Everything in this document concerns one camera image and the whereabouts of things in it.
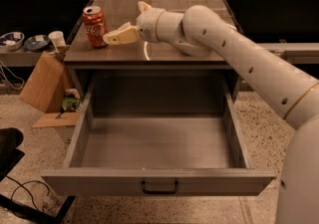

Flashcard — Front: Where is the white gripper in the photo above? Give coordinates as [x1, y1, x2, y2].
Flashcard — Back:
[103, 1, 164, 45]

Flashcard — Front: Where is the red coke can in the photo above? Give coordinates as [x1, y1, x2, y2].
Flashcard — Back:
[82, 6, 108, 48]

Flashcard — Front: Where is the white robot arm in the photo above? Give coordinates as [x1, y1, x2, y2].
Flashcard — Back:
[103, 1, 319, 224]

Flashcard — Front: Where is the open grey top drawer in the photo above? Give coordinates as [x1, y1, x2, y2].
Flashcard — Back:
[41, 78, 277, 197]

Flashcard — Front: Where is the grey cabinet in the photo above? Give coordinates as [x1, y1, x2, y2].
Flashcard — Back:
[65, 0, 239, 116]

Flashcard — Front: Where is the white paper cup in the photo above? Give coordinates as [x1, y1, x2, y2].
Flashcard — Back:
[48, 31, 66, 48]

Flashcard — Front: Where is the dark blue bowl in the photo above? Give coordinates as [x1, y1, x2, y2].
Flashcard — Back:
[24, 35, 50, 52]

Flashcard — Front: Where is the green snack bag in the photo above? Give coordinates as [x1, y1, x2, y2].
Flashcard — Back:
[62, 97, 82, 112]

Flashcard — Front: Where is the brown cardboard box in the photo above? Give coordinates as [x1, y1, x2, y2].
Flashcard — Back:
[19, 51, 80, 128]

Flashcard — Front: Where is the blue patterned bowl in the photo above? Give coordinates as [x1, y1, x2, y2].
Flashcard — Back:
[0, 32, 25, 51]

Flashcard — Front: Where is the grey wall cable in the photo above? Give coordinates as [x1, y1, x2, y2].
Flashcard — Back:
[0, 60, 26, 92]

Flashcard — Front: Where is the black drawer handle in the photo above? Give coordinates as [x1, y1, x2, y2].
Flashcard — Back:
[141, 180, 179, 195]

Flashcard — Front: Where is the black floor cable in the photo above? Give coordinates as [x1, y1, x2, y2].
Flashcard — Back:
[4, 175, 54, 214]

